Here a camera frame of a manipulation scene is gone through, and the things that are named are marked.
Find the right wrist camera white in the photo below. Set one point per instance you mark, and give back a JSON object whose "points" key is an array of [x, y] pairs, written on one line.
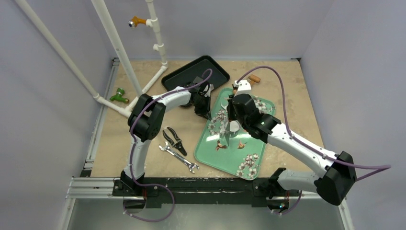
{"points": [[242, 87]]}

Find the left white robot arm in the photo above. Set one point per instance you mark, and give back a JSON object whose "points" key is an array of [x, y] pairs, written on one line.
{"points": [[146, 119]]}

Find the green floral tray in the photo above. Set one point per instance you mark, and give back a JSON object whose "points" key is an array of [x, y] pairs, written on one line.
{"points": [[242, 158]]}

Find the silver open-end wrench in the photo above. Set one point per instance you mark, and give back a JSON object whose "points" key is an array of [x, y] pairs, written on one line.
{"points": [[191, 166]]}

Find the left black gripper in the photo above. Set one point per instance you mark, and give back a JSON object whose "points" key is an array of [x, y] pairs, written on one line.
{"points": [[205, 111]]}

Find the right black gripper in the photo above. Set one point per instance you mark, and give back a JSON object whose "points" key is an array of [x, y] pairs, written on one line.
{"points": [[231, 112]]}

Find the aluminium rail frame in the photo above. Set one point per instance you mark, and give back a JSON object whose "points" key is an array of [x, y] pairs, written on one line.
{"points": [[92, 205]]}

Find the white PVC pipe frame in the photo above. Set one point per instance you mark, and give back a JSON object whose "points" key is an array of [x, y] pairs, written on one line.
{"points": [[109, 27]]}

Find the black plastic tray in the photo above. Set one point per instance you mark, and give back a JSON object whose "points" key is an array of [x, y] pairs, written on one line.
{"points": [[186, 74]]}

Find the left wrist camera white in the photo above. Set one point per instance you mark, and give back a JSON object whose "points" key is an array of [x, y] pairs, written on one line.
{"points": [[206, 90]]}

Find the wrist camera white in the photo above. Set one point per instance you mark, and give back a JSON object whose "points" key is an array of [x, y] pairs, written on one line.
{"points": [[242, 87], [206, 90]]}

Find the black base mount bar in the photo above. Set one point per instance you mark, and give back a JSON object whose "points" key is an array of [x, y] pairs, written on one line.
{"points": [[156, 191]]}

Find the white dough ball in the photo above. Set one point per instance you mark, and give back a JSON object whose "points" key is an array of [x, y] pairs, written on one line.
{"points": [[230, 128]]}

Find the orange faucet tap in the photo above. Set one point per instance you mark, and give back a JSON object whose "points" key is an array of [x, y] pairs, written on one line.
{"points": [[135, 21]]}

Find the black handled pliers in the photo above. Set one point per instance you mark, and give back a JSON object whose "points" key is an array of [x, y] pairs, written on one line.
{"points": [[175, 142]]}

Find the wooden dough roller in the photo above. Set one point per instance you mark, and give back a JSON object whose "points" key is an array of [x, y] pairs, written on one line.
{"points": [[253, 79]]}

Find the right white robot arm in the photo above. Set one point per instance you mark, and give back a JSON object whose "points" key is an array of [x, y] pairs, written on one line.
{"points": [[332, 175]]}

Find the green plastic faucet tap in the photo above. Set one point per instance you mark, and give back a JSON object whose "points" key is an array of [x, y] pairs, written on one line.
{"points": [[119, 96]]}

